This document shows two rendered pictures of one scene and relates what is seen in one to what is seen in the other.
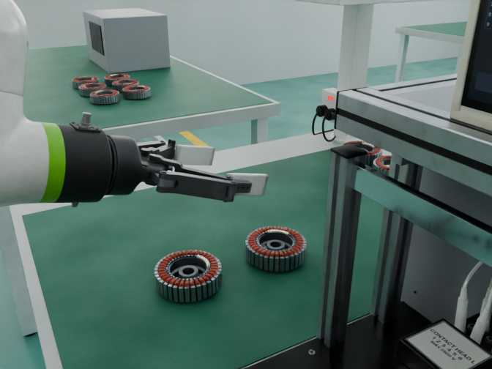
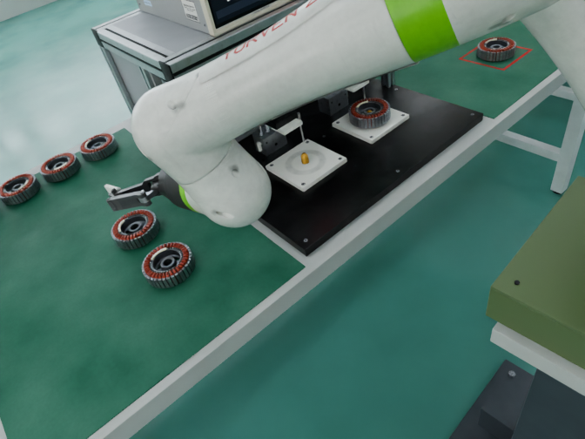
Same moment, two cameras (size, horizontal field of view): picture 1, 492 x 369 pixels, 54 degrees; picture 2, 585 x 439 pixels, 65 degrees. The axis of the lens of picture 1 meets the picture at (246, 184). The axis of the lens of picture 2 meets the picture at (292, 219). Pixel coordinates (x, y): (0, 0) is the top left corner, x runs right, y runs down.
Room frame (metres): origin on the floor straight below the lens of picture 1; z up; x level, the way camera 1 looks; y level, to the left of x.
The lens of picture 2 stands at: (0.41, 0.84, 1.48)
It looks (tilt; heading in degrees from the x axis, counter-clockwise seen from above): 42 degrees down; 268
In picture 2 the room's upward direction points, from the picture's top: 14 degrees counter-clockwise
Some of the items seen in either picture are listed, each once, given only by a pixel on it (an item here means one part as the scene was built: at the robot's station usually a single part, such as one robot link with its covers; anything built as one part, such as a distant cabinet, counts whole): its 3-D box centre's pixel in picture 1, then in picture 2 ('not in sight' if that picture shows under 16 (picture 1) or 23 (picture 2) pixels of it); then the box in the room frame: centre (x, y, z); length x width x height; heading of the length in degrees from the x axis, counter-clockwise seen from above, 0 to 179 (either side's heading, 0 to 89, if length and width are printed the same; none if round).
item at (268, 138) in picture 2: not in sight; (270, 138); (0.38, -0.25, 0.80); 0.08 x 0.05 x 0.06; 29
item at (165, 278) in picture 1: (188, 274); (168, 264); (0.67, 0.10, 0.77); 0.11 x 0.11 x 0.04
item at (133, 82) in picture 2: not in sight; (148, 109); (0.68, -0.37, 0.91); 0.28 x 0.03 x 0.32; 119
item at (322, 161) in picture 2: not in sight; (305, 164); (0.31, -0.12, 0.78); 0.15 x 0.15 x 0.01; 29
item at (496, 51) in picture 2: not in sight; (495, 49); (-0.40, -0.46, 0.77); 0.11 x 0.11 x 0.04
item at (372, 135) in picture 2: not in sight; (370, 120); (0.10, -0.24, 0.78); 0.15 x 0.15 x 0.01; 29
